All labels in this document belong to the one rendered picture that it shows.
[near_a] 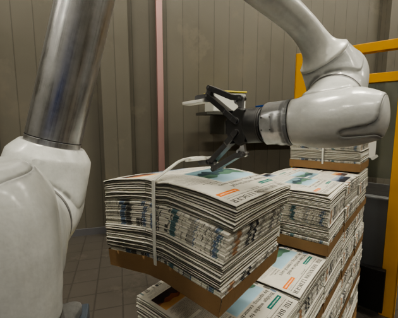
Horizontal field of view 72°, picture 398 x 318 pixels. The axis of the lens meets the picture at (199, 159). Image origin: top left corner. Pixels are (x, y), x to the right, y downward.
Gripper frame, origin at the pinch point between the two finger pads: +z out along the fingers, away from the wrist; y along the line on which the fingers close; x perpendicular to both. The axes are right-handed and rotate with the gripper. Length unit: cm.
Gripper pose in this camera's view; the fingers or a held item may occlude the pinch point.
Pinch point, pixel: (190, 130)
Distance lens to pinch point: 69.6
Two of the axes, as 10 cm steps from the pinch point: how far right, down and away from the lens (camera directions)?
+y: 0.5, 10.0, 0.7
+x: 6.0, -0.9, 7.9
